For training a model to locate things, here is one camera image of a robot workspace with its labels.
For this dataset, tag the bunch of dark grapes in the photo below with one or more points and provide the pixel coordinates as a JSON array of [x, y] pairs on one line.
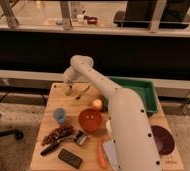
[[57, 133]]

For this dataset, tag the black rectangular block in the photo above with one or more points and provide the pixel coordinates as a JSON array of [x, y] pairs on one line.
[[70, 158]]

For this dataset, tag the green plastic tray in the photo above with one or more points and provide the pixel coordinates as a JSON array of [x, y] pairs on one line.
[[144, 89]]

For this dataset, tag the dark red bowl in background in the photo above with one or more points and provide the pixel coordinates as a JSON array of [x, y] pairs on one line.
[[92, 21]]

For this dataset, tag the blue plastic cup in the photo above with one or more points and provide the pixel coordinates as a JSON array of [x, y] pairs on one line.
[[59, 115]]

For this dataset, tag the orange carrot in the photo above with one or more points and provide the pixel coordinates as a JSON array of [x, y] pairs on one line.
[[102, 160]]

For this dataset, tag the yellow round fruit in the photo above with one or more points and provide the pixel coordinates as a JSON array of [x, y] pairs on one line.
[[97, 104]]

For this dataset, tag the white cup in background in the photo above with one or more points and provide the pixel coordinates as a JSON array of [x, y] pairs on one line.
[[80, 18]]

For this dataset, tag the small metal can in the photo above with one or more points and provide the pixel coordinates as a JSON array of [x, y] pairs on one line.
[[80, 138]]

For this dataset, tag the black handled knife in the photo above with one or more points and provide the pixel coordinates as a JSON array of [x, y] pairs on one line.
[[54, 145]]

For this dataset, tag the black office chair base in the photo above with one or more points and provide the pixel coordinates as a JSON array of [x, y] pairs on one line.
[[1, 123]]

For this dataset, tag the light blue plate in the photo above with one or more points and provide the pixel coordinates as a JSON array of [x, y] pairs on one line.
[[109, 148]]

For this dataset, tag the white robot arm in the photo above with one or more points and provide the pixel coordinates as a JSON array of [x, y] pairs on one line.
[[136, 149]]

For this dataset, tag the purple bowl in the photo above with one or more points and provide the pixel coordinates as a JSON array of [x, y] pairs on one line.
[[163, 139]]

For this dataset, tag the white paper cup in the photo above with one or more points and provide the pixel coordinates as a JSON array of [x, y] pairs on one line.
[[108, 127]]

